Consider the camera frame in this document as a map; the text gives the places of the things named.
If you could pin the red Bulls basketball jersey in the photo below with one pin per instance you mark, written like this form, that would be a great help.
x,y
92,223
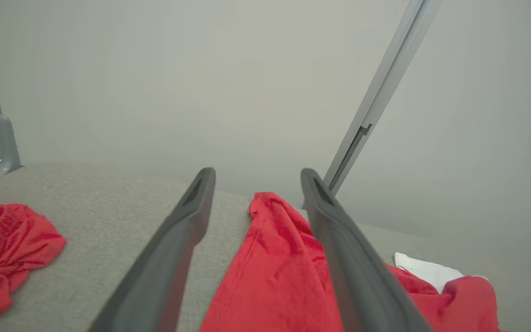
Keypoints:
x,y
274,276

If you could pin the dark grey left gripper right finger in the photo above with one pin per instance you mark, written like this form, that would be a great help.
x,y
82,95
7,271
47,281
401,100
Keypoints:
x,y
362,295

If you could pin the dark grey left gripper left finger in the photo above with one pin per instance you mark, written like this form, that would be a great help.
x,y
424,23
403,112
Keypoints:
x,y
155,286

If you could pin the red Bulls basketball shorts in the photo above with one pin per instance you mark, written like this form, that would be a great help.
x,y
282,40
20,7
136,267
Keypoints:
x,y
12,249

